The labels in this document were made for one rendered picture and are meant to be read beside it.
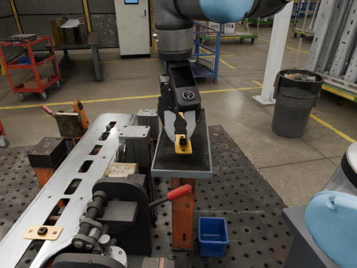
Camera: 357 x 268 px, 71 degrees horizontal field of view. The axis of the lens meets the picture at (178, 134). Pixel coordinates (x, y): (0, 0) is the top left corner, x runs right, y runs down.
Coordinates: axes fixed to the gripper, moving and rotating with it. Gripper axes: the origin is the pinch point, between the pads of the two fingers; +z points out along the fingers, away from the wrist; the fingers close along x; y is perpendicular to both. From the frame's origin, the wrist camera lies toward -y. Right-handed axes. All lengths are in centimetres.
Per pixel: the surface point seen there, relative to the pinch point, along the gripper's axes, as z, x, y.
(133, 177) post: 10.4, 12.7, 0.5
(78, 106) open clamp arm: 12, 37, 54
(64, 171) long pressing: 19.4, 36.6, 18.9
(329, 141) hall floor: 133, -197, 169
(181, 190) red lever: 5.5, 1.7, -11.6
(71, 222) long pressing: 19.4, 29.6, -3.1
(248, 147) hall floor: 129, -99, 171
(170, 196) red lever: 7.2, 4.3, -11.3
